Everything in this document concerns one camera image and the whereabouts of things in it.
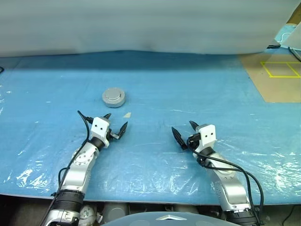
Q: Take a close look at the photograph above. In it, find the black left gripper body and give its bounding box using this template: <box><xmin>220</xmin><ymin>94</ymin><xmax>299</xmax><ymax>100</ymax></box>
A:
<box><xmin>107</xmin><ymin>128</ymin><xmax>119</xmax><ymax>141</ymax></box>

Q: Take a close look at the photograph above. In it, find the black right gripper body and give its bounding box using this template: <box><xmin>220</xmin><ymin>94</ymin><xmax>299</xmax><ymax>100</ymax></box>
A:
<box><xmin>185</xmin><ymin>133</ymin><xmax>202</xmax><ymax>150</ymax></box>

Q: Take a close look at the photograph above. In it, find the grey round motor lid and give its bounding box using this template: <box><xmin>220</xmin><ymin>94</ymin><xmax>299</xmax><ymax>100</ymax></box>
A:
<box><xmin>104</xmin><ymin>88</ymin><xmax>122</xmax><ymax>101</ymax></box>

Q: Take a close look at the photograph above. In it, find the blue plastic-covered table mat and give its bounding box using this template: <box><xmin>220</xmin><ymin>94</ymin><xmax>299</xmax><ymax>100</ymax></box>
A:
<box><xmin>0</xmin><ymin>50</ymin><xmax>301</xmax><ymax>206</ymax></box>

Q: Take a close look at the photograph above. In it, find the grey rounded cylinder shape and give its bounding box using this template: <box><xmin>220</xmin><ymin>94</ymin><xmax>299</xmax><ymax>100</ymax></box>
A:
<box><xmin>103</xmin><ymin>203</ymin><xmax>129</xmax><ymax>223</ymax></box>
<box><xmin>174</xmin><ymin>204</ymin><xmax>200</xmax><ymax>215</ymax></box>

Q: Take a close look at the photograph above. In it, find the brown cardboard sheet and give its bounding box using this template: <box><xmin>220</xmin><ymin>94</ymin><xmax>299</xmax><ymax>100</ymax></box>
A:
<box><xmin>237</xmin><ymin>47</ymin><xmax>301</xmax><ymax>103</ymax></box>

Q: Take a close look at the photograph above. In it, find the white rounded shape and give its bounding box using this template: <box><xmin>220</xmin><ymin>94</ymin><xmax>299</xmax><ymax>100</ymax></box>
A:
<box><xmin>80</xmin><ymin>204</ymin><xmax>97</xmax><ymax>223</ymax></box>

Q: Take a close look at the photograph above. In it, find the grey robot torso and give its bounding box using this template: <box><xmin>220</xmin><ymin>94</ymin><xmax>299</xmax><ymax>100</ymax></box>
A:
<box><xmin>100</xmin><ymin>211</ymin><xmax>236</xmax><ymax>226</ymax></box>

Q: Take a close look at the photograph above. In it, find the yellow tape rectangle marking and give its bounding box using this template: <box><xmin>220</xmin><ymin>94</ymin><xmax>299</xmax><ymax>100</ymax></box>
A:
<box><xmin>260</xmin><ymin>61</ymin><xmax>301</xmax><ymax>79</ymax></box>

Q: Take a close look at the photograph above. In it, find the white foam backdrop sheet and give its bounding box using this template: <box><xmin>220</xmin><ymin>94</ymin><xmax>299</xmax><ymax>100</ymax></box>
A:
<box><xmin>0</xmin><ymin>0</ymin><xmax>299</xmax><ymax>58</ymax></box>

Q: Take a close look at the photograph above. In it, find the blue background table cover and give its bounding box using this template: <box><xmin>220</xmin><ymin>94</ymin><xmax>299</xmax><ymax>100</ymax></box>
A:
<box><xmin>273</xmin><ymin>24</ymin><xmax>296</xmax><ymax>47</ymax></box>

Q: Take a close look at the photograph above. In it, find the brown cardboard box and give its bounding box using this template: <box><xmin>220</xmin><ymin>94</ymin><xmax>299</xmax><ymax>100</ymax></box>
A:
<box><xmin>285</xmin><ymin>0</ymin><xmax>301</xmax><ymax>25</ymax></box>

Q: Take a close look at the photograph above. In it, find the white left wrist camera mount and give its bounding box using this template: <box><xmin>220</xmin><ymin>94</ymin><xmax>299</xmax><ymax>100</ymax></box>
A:
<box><xmin>91</xmin><ymin>117</ymin><xmax>111</xmax><ymax>149</ymax></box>

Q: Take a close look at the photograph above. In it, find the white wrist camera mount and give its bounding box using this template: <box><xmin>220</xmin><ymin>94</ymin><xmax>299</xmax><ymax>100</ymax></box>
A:
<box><xmin>196</xmin><ymin>124</ymin><xmax>217</xmax><ymax>152</ymax></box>
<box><xmin>91</xmin><ymin>117</ymin><xmax>111</xmax><ymax>149</ymax></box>

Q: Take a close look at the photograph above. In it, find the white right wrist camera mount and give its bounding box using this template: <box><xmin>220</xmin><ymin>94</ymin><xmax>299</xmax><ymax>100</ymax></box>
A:
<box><xmin>196</xmin><ymin>124</ymin><xmax>217</xmax><ymax>152</ymax></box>

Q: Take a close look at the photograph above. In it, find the black cable under table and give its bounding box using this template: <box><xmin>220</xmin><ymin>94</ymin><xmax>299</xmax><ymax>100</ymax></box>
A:
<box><xmin>285</xmin><ymin>204</ymin><xmax>295</xmax><ymax>226</ymax></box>

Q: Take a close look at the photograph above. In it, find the white cable on blue cover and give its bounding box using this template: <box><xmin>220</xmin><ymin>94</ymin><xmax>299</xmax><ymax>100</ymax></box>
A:
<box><xmin>278</xmin><ymin>32</ymin><xmax>292</xmax><ymax>44</ymax></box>

